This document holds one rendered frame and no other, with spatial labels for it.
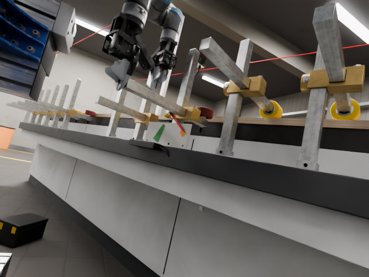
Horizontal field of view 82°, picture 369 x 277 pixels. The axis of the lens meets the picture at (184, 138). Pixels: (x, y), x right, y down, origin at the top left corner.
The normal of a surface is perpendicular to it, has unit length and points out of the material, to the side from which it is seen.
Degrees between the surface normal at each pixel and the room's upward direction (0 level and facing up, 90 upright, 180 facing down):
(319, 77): 90
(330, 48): 180
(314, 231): 90
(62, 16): 90
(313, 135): 90
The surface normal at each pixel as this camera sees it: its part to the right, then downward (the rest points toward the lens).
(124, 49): 0.74, 0.09
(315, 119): -0.63, -0.24
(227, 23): 0.43, -0.01
